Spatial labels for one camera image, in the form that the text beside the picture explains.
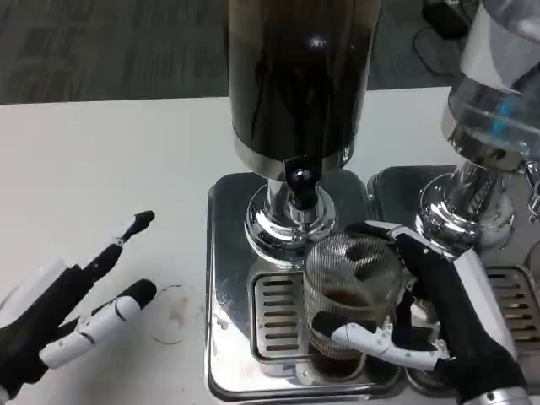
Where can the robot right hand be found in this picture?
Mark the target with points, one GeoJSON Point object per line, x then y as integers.
{"type": "Point", "coordinates": [443, 304]}

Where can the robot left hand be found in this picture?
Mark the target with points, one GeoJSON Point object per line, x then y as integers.
{"type": "Point", "coordinates": [55, 295]}

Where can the clear ribbed glass cup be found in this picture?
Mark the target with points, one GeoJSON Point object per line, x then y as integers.
{"type": "Point", "coordinates": [337, 274]}

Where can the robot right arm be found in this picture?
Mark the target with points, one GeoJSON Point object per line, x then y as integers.
{"type": "Point", "coordinates": [502, 392]}

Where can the steel drip tray grid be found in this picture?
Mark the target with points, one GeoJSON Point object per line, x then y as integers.
{"type": "Point", "coordinates": [278, 316]}
{"type": "Point", "coordinates": [516, 304]}

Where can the steel drip tray base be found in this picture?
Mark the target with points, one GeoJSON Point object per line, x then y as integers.
{"type": "Point", "coordinates": [392, 198]}
{"type": "Point", "coordinates": [228, 253]}

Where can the chrome dispenser tap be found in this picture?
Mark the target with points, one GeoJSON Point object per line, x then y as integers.
{"type": "Point", "coordinates": [532, 190]}

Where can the black dispenser tap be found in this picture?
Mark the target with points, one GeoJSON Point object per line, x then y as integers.
{"type": "Point", "coordinates": [299, 181]}

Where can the dark drink dispenser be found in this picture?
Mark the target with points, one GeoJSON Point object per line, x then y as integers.
{"type": "Point", "coordinates": [295, 84]}

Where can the black box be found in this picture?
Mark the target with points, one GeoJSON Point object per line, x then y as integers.
{"type": "Point", "coordinates": [447, 19]}

